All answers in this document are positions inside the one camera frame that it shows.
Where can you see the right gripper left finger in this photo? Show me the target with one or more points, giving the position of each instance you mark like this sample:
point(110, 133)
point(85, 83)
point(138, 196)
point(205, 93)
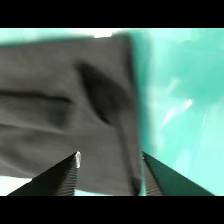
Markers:
point(58, 180)

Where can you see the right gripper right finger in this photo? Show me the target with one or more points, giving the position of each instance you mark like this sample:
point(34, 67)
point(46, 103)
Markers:
point(166, 181)

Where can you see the black T-shirt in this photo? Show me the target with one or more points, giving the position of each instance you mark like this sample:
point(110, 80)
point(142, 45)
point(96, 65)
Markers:
point(60, 110)

